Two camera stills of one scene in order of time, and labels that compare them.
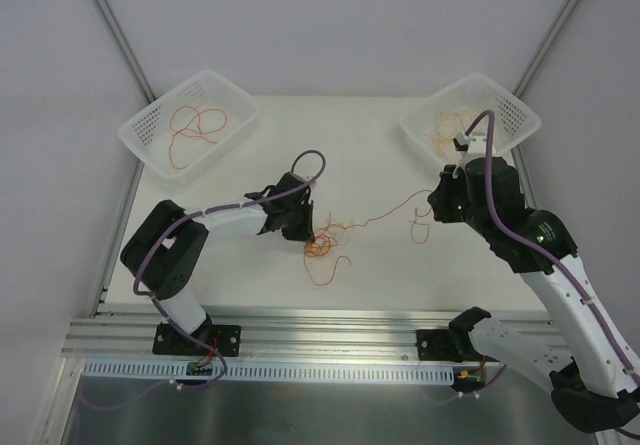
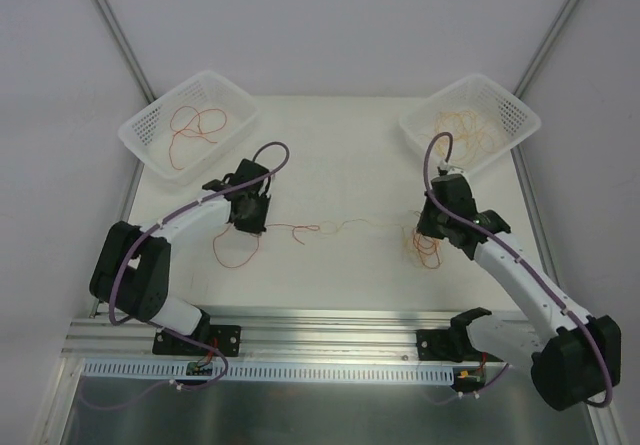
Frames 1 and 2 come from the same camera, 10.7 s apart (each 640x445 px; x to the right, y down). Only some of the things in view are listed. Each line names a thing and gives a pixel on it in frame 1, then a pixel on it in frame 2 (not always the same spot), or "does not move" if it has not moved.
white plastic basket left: [181, 132] does not move
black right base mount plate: [449, 345] does not move
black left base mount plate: [225, 339] does not move
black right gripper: [442, 202] -> [432, 222]
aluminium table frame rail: [334, 334] does not move
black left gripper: [298, 218] -> [255, 216]
